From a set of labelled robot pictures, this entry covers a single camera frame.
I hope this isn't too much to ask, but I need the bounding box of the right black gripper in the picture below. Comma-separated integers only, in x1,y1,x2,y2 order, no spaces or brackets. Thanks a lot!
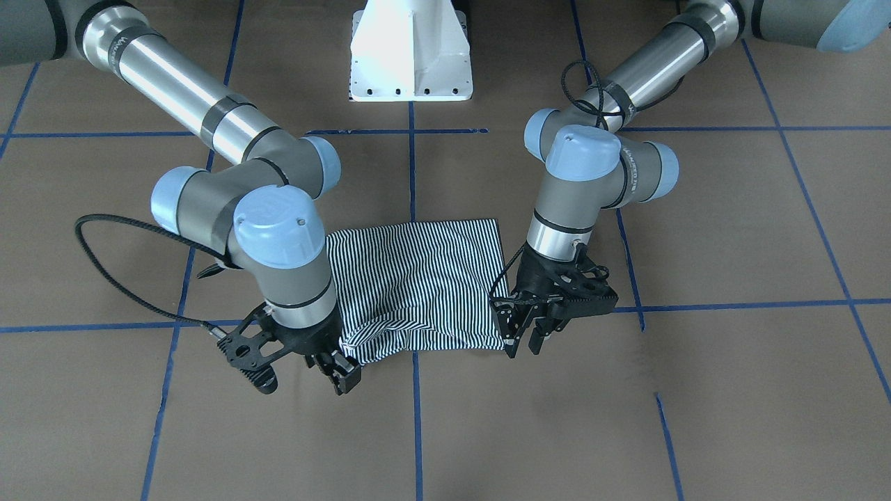
268,310,362,396

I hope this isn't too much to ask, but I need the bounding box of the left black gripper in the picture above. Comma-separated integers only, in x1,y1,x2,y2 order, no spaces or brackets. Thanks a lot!
489,244,592,358

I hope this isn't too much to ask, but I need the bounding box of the striped polo shirt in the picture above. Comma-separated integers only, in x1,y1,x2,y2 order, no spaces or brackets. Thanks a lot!
327,218,504,365

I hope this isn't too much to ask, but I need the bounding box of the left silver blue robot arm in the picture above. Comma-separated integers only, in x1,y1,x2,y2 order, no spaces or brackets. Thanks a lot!
489,1,890,358

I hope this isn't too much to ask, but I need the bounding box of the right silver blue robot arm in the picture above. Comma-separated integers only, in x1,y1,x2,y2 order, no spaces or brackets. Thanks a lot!
2,1,361,395

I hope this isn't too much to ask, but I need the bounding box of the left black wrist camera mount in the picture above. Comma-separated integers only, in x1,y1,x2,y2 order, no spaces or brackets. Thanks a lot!
554,254,618,320

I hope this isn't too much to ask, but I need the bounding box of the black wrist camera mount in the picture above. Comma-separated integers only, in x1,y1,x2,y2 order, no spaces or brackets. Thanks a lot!
209,303,287,395
554,254,618,320

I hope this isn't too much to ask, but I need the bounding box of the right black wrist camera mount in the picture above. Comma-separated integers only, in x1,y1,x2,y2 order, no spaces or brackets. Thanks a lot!
209,303,287,395

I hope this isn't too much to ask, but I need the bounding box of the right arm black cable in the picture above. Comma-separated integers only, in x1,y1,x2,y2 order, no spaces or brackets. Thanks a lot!
74,213,230,335

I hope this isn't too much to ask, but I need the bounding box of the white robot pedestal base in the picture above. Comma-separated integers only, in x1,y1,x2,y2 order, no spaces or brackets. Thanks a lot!
348,1,474,102

